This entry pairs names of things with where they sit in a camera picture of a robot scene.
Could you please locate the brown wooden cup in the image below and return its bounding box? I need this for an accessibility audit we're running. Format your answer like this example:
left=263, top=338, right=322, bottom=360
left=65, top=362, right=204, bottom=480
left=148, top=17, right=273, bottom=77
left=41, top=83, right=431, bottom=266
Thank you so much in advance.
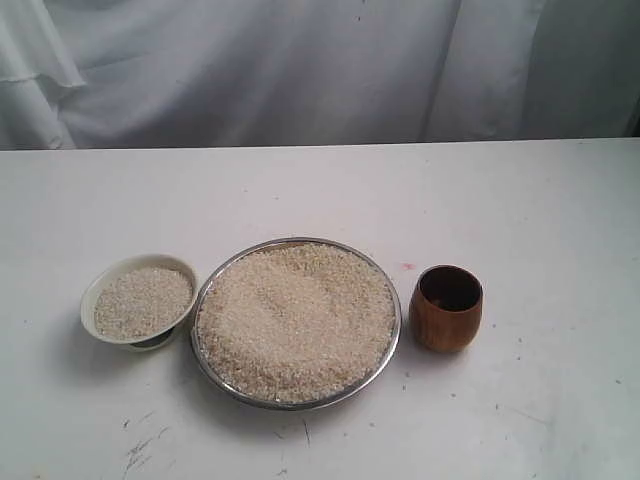
left=409, top=265, right=484, bottom=354

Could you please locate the rice pile in tray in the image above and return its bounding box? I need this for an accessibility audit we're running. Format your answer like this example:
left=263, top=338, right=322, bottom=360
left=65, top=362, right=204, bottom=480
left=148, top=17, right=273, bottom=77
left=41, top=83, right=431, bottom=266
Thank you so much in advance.
left=194, top=241, right=397, bottom=405

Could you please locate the rice in white bowl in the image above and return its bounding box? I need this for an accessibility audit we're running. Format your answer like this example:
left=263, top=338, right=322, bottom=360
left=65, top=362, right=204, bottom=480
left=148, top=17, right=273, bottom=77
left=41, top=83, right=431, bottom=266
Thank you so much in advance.
left=94, top=267, right=192, bottom=340

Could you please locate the white ceramic bowl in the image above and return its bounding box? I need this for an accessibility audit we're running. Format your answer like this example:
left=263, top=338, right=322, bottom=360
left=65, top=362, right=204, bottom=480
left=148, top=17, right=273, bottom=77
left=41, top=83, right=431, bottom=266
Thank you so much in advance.
left=80, top=254, right=199, bottom=352

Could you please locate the round steel tray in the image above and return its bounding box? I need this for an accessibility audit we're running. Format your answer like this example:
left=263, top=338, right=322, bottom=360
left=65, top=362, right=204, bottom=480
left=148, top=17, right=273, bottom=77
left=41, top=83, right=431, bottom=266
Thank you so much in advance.
left=189, top=237, right=402, bottom=411

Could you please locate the white backdrop curtain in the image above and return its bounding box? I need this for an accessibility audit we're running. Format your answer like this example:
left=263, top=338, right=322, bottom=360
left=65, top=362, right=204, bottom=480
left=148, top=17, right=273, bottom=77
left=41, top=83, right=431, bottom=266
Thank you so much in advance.
left=1, top=1, right=639, bottom=150

